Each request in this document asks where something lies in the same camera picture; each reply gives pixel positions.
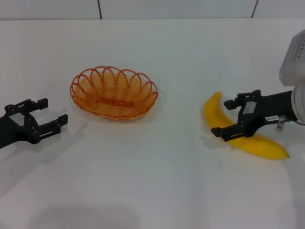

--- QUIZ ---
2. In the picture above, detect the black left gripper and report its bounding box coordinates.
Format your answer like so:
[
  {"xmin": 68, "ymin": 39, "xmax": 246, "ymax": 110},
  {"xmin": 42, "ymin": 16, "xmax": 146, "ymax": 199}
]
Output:
[{"xmin": 0, "ymin": 97, "xmax": 69, "ymax": 150}]

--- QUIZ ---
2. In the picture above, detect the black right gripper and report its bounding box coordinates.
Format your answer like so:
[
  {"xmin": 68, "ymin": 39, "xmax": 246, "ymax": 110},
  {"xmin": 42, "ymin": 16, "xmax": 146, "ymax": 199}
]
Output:
[{"xmin": 211, "ymin": 89, "xmax": 298, "ymax": 142}]

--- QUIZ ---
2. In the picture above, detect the yellow banana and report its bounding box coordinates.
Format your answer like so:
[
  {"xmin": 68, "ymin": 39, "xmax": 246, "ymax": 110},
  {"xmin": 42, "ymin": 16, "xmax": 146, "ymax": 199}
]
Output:
[{"xmin": 203, "ymin": 91, "xmax": 291, "ymax": 160}]

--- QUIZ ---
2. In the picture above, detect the orange wire basket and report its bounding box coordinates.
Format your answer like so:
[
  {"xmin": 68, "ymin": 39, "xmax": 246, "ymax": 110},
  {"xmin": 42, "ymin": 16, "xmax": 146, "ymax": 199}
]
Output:
[{"xmin": 69, "ymin": 66, "xmax": 159, "ymax": 120}]

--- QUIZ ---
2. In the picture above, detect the silver gripper cable connector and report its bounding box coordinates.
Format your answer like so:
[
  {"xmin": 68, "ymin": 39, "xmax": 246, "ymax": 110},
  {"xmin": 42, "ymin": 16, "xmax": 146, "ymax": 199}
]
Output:
[{"xmin": 275, "ymin": 115, "xmax": 286, "ymax": 132}]

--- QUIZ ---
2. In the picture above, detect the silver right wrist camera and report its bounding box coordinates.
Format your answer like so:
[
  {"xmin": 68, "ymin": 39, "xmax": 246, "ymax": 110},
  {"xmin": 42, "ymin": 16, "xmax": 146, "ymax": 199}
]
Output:
[{"xmin": 278, "ymin": 29, "xmax": 305, "ymax": 86}]

